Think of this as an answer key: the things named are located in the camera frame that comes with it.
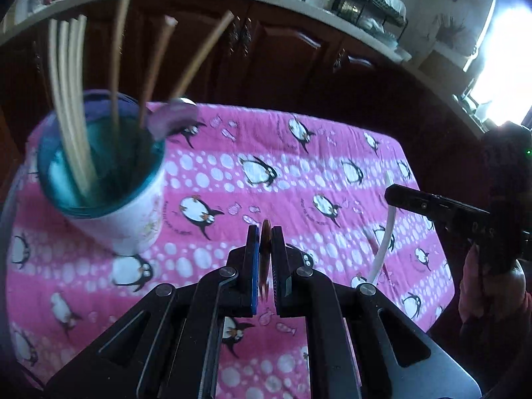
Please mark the person right hand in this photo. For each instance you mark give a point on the person right hand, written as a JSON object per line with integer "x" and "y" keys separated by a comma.
{"x": 484, "y": 293}

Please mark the brown wooden chopstick in cup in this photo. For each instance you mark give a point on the brown wooden chopstick in cup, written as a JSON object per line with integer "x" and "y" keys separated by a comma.
{"x": 115, "y": 60}

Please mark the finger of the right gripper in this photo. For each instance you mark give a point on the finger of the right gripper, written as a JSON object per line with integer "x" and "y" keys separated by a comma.
{"x": 434, "y": 207}

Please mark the pink penguin table cloth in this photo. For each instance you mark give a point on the pink penguin table cloth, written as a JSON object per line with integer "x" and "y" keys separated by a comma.
{"x": 99, "y": 323}

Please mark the brown wooden chopstick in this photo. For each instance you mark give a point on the brown wooden chopstick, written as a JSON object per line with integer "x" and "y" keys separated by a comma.
{"x": 158, "y": 51}
{"x": 115, "y": 60}

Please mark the white teal utensil holder cup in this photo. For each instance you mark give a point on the white teal utensil holder cup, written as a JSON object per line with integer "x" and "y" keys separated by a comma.
{"x": 123, "y": 213}

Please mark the light bamboo chopstick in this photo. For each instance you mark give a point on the light bamboo chopstick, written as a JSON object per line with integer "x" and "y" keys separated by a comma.
{"x": 53, "y": 42}
{"x": 79, "y": 99}

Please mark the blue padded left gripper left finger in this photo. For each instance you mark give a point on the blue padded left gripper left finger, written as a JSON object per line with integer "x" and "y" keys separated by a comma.
{"x": 249, "y": 273}

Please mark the white ceramic spoon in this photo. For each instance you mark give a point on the white ceramic spoon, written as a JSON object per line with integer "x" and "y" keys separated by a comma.
{"x": 379, "y": 258}

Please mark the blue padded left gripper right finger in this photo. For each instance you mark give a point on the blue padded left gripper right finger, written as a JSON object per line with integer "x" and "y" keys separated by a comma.
{"x": 281, "y": 262}

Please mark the brown lower kitchen cabinets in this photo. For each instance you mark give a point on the brown lower kitchen cabinets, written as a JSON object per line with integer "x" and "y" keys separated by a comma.
{"x": 268, "y": 58}

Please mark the grey kitchen countertop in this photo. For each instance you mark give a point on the grey kitchen countertop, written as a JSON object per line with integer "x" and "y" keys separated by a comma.
{"x": 295, "y": 6}

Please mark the metal spoon wooden handle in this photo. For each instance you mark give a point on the metal spoon wooden handle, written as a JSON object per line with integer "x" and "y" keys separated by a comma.
{"x": 180, "y": 112}

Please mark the black dish rack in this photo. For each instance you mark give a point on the black dish rack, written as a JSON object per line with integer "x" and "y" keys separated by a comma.
{"x": 373, "y": 15}

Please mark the light bamboo chopstick in cup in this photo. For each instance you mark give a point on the light bamboo chopstick in cup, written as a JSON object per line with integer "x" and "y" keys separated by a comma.
{"x": 79, "y": 99}

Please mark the gold fork wooden handle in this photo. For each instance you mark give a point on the gold fork wooden handle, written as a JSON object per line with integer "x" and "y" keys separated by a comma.
{"x": 265, "y": 250}

